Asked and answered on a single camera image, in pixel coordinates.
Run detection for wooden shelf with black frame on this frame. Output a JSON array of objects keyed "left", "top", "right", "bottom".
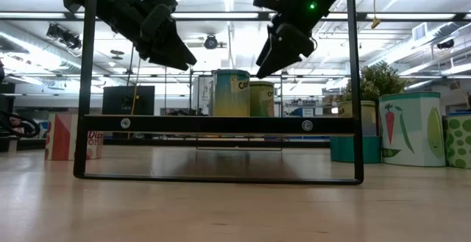
[{"left": 72, "top": 0, "right": 365, "bottom": 186}]

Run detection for cream teal peas can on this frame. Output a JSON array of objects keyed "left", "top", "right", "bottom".
[{"left": 330, "top": 100, "right": 383, "bottom": 164}]

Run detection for black monitor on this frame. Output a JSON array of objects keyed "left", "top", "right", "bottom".
[{"left": 102, "top": 85, "right": 155, "bottom": 116}]

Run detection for green yellow label can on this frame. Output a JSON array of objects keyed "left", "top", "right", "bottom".
[{"left": 249, "top": 81, "right": 275, "bottom": 118}]

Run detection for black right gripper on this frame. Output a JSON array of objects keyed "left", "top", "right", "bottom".
[{"left": 256, "top": 0, "right": 316, "bottom": 79}]

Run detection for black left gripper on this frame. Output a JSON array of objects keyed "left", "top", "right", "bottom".
[{"left": 117, "top": 0, "right": 198, "bottom": 70}]

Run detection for black ceiling spotlights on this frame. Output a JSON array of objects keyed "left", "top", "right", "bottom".
[{"left": 46, "top": 23, "right": 82, "bottom": 51}]

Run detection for hanging yellow cord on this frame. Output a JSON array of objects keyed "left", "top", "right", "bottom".
[{"left": 370, "top": 0, "right": 382, "bottom": 29}]

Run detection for black metal rig frame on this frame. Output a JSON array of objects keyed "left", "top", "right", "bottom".
[{"left": 102, "top": 138, "right": 331, "bottom": 149}]

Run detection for green dotted can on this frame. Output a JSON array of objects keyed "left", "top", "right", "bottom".
[{"left": 442, "top": 112, "right": 471, "bottom": 170}]

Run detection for potted plant in woven pot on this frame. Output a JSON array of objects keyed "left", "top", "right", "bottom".
[{"left": 340, "top": 62, "right": 411, "bottom": 103}]

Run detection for round black ceiling camera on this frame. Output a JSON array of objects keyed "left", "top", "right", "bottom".
[{"left": 203, "top": 35, "right": 219, "bottom": 51}]

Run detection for blue yellow corn can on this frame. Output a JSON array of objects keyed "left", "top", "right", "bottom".
[{"left": 212, "top": 68, "right": 252, "bottom": 118}]

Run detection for red white diced tomatoes can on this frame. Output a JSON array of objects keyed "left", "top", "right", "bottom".
[{"left": 44, "top": 112, "right": 105, "bottom": 161}]

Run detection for white carrot pea print can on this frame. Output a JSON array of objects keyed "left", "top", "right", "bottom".
[{"left": 378, "top": 91, "right": 447, "bottom": 168}]

